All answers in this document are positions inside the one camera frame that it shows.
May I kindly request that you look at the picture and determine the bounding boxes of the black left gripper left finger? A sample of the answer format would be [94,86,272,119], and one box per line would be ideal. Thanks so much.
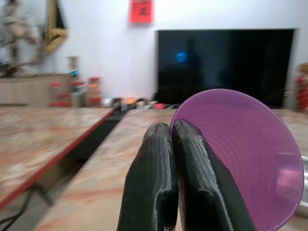
[116,122,179,231]

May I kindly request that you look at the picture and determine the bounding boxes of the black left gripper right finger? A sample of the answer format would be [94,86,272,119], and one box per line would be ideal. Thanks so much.
[171,119,256,231]

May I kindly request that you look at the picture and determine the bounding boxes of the purple translucent plastic cup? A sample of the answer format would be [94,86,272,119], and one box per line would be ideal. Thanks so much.
[169,89,304,231]

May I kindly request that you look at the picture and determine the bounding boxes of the small orange and grey item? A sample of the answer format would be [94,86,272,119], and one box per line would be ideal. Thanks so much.
[121,96,137,111]

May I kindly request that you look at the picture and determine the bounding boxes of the red patterned decorative boxes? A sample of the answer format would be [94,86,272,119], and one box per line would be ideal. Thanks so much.
[87,77,102,107]

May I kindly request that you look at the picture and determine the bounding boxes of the silver metal bowl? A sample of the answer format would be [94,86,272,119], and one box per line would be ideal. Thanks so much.
[296,155,308,216]

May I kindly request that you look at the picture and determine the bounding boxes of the large black television screen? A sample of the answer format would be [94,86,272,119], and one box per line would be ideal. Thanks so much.
[154,28,295,108]

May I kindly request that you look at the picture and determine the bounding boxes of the red and white figurine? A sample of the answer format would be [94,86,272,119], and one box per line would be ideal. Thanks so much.
[295,63,308,111]

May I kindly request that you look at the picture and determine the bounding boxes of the beige wooden cabinet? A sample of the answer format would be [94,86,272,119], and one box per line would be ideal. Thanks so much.
[0,73,73,107]

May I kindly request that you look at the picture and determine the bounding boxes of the black and gold hanging flag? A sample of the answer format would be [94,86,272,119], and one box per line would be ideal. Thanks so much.
[42,0,69,56]

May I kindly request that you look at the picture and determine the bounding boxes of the dried branch decoration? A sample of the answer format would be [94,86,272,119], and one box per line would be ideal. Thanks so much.
[0,0,43,77]

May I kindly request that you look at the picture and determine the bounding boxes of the black cable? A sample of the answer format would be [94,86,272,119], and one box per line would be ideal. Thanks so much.
[0,186,52,229]

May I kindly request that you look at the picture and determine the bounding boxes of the red paper wall hanging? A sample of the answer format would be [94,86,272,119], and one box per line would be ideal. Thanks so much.
[129,0,154,24]

